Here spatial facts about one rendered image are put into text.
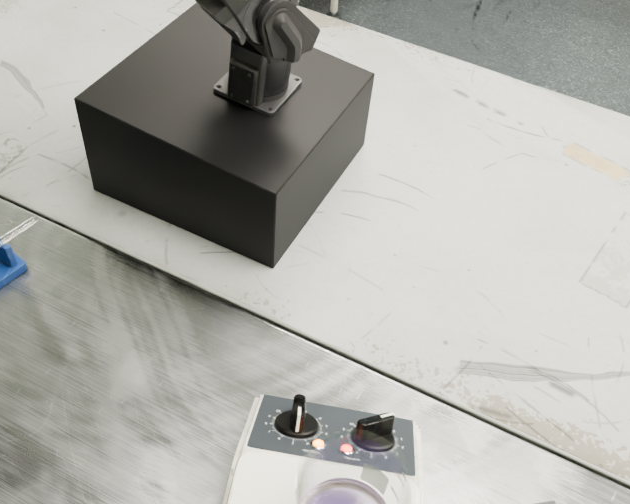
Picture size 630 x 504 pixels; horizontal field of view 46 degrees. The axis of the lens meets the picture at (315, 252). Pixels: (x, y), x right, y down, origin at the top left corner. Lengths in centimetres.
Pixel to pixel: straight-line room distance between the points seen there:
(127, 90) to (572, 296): 46
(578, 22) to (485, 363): 247
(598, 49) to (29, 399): 254
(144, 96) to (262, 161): 13
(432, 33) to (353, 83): 203
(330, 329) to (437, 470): 15
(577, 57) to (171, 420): 241
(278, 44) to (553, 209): 35
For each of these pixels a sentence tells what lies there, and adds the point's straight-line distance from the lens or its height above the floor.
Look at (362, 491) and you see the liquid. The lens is 46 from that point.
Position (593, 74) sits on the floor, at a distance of 278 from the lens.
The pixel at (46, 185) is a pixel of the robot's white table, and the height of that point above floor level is 90.
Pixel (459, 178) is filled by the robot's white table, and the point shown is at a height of 90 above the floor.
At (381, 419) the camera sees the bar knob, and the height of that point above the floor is 96.
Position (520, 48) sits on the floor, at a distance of 280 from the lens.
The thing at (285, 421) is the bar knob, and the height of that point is 95.
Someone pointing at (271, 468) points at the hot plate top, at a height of 99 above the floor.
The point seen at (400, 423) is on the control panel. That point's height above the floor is 93.
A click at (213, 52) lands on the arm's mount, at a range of 77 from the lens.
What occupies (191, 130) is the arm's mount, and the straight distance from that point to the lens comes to 67.
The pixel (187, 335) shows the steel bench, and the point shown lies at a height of 90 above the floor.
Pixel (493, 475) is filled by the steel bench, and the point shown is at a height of 90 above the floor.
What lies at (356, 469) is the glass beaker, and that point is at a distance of 45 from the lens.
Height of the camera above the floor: 143
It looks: 49 degrees down
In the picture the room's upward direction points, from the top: 6 degrees clockwise
